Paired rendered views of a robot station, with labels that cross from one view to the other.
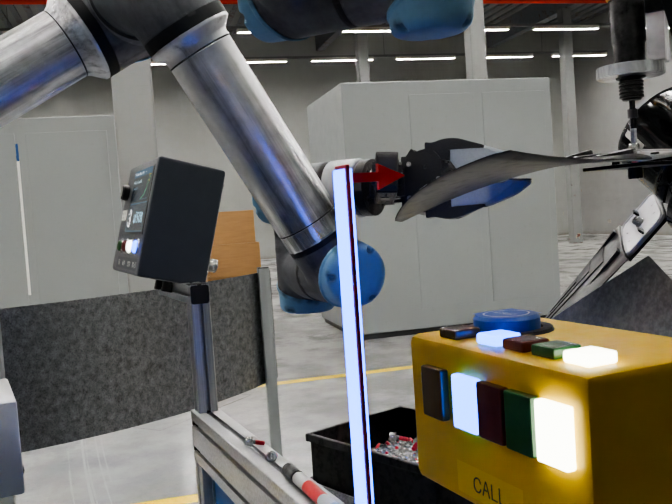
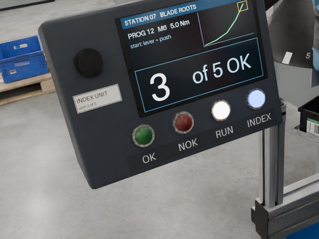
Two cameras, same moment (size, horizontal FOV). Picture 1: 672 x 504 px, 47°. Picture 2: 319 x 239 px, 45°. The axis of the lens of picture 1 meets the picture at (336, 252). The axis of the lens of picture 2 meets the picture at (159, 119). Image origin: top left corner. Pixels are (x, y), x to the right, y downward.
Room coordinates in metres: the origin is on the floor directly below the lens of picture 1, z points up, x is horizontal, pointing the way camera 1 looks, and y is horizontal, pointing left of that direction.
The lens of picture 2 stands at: (1.30, 0.74, 1.34)
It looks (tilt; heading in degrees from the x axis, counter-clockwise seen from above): 29 degrees down; 276
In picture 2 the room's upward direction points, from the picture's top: 9 degrees counter-clockwise
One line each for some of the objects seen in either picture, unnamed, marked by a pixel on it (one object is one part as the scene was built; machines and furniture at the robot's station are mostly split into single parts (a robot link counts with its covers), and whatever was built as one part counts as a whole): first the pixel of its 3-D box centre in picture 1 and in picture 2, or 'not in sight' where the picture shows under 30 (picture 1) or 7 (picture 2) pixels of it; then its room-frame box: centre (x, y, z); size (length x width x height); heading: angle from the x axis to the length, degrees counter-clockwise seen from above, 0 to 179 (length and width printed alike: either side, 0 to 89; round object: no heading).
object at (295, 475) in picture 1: (309, 487); not in sight; (0.79, 0.04, 0.87); 0.14 x 0.01 x 0.01; 22
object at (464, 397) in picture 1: (467, 403); not in sight; (0.42, -0.07, 1.04); 0.02 x 0.01 x 0.03; 24
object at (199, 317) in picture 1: (201, 347); (271, 155); (1.18, 0.21, 0.96); 0.03 x 0.03 x 0.20; 24
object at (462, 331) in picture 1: (459, 332); not in sight; (0.46, -0.07, 1.08); 0.02 x 0.02 x 0.01; 24
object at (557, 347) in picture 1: (556, 349); not in sight; (0.39, -0.11, 1.08); 0.02 x 0.02 x 0.01; 24
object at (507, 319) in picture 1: (506, 324); not in sight; (0.47, -0.10, 1.08); 0.04 x 0.04 x 0.02
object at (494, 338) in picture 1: (498, 338); not in sight; (0.43, -0.09, 1.08); 0.02 x 0.02 x 0.01; 24
